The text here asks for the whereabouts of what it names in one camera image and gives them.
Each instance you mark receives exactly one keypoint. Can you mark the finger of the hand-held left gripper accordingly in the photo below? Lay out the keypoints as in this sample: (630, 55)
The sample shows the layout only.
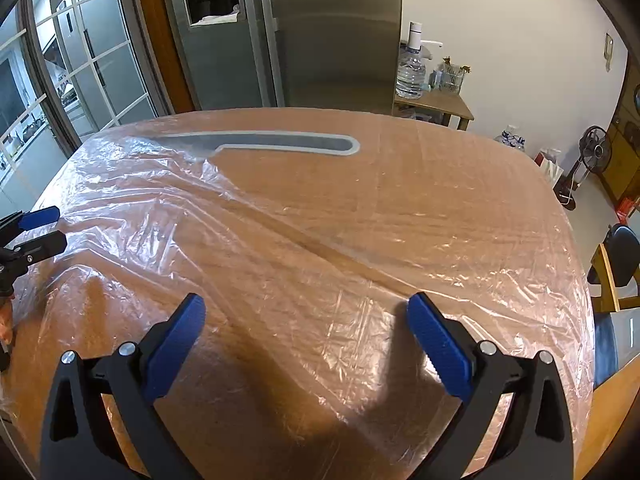
(45, 244)
(40, 216)

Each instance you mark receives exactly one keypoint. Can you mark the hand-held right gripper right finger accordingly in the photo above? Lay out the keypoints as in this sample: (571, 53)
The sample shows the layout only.
(440, 345)

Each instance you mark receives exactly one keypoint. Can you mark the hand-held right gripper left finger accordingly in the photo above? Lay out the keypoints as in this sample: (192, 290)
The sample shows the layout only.
(175, 345)

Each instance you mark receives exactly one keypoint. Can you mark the person's left hand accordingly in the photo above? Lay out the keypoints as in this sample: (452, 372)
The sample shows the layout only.
(5, 325)

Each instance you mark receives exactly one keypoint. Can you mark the white-framed glass door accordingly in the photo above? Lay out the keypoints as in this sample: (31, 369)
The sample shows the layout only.
(30, 125)

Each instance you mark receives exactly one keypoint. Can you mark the wooden chair with dark cushion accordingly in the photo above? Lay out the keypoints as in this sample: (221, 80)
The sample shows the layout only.
(620, 255)

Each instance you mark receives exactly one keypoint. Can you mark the white red paper bag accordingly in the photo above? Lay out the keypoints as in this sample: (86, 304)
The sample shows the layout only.
(549, 165)

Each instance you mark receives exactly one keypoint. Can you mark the water bottles on floor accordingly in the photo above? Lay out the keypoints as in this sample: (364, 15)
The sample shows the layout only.
(511, 140)

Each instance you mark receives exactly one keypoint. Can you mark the grey knife-shaped mat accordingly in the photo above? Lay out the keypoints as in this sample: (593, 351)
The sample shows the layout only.
(280, 141)

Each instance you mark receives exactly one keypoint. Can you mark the small wooden side table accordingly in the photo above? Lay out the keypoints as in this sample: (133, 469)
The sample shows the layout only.
(440, 105)

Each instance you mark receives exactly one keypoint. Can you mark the black floor fan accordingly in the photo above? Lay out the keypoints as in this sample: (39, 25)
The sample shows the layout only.
(595, 147)

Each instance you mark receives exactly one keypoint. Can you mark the water bottle with white pump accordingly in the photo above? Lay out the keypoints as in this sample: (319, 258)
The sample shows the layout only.
(411, 72)

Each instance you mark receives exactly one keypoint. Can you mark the stainless steel refrigerator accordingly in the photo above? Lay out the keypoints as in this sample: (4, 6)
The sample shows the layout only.
(330, 35)

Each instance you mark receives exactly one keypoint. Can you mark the small wall frame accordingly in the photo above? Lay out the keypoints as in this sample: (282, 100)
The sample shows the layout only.
(608, 52)

